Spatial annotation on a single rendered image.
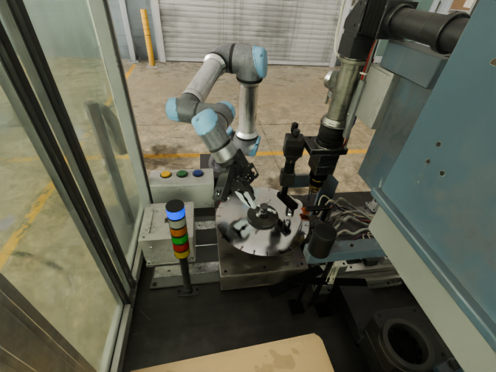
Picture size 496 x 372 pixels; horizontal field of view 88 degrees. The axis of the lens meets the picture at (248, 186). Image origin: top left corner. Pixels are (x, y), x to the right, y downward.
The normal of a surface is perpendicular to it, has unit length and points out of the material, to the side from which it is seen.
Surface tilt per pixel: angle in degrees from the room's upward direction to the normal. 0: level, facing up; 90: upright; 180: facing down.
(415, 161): 90
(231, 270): 0
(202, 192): 90
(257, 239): 0
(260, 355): 0
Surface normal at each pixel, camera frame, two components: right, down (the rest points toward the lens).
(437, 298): -0.99, 0.04
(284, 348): 0.07, -0.77
